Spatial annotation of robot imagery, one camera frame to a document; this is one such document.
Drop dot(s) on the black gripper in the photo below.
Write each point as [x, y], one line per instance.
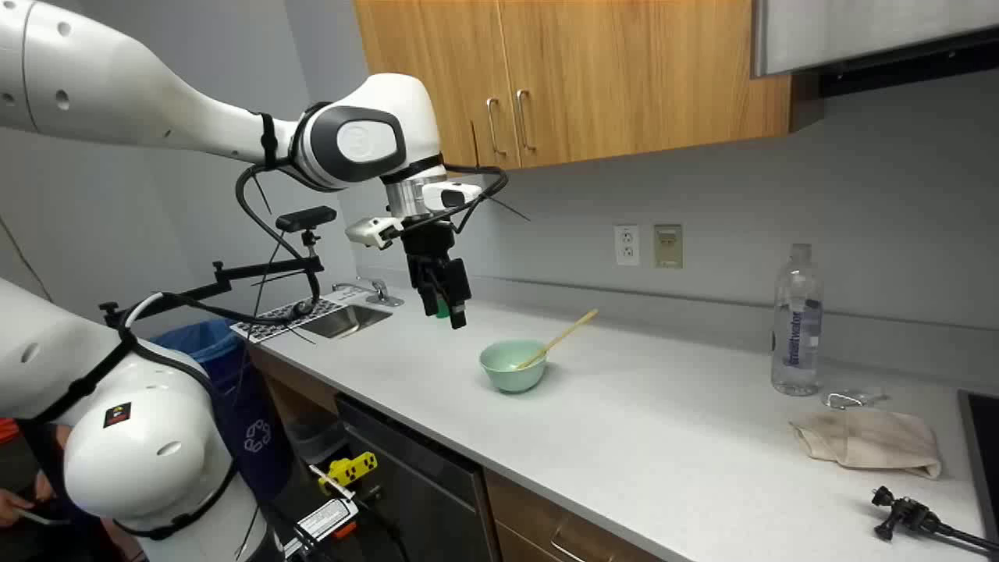
[428, 250]

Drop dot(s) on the wooden spoon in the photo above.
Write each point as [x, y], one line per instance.
[563, 335]

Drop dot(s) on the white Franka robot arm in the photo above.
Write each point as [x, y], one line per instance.
[105, 82]

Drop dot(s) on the mint green bowl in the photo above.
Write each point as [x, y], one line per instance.
[514, 374]

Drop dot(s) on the bystander hand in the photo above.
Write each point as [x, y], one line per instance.
[20, 507]

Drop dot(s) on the metal faucet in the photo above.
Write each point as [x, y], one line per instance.
[372, 296]

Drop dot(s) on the steel sink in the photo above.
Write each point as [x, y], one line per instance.
[344, 320]

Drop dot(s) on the grid drying mat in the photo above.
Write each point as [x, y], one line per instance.
[272, 326]

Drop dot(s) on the wooden base cabinet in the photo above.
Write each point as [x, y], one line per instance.
[298, 400]

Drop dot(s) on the black dishwasher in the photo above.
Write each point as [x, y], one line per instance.
[426, 490]

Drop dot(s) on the yellow hand tool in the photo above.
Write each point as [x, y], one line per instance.
[351, 470]

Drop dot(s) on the white and red device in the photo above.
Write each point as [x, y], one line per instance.
[329, 521]

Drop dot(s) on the wooden drawer front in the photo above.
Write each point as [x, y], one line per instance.
[550, 527]

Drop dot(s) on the wooden cabinet door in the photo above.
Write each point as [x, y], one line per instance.
[643, 65]
[437, 52]

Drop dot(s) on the clear plastic water bottle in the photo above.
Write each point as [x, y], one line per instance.
[796, 333]

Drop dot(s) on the person in orange shirt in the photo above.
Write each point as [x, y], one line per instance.
[32, 457]

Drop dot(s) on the beige cloth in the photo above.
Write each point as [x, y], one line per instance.
[870, 439]

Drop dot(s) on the black stove top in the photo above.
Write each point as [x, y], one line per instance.
[986, 457]

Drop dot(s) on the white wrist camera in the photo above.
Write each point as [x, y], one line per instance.
[372, 233]

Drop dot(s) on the white wall power outlet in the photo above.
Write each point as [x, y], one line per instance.
[627, 245]

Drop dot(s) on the beige wall switch plate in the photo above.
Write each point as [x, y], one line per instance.
[669, 245]

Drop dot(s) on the wooden wall cabinet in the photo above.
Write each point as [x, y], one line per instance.
[808, 105]

